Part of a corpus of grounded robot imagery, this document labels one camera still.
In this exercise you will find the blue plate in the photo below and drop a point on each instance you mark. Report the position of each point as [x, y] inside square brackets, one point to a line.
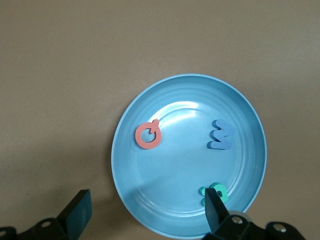
[180, 162]

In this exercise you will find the teal letter R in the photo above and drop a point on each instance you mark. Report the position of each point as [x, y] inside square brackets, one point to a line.
[222, 191]

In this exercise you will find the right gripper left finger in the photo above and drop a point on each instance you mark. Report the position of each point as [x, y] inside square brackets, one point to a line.
[75, 217]

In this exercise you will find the blue letter W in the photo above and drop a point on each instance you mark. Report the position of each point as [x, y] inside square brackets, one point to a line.
[223, 133]

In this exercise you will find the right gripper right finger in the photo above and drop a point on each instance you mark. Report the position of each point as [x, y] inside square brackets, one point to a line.
[215, 212]

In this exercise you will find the brown table cover sheet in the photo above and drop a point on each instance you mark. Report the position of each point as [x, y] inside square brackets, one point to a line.
[62, 75]

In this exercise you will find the red letter Q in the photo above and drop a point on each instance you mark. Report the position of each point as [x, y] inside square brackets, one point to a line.
[140, 140]

